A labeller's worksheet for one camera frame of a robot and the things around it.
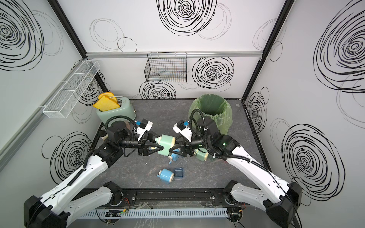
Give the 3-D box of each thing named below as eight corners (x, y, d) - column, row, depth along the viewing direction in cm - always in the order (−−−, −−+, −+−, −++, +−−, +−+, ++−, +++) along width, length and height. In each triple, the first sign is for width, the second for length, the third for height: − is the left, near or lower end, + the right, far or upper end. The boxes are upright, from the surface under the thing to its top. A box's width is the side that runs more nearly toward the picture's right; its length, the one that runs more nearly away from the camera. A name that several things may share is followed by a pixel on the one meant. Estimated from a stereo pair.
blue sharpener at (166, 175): (159, 179, 82) (157, 175, 76) (163, 171, 85) (161, 166, 78) (170, 185, 80) (169, 181, 74) (174, 176, 83) (174, 172, 77)
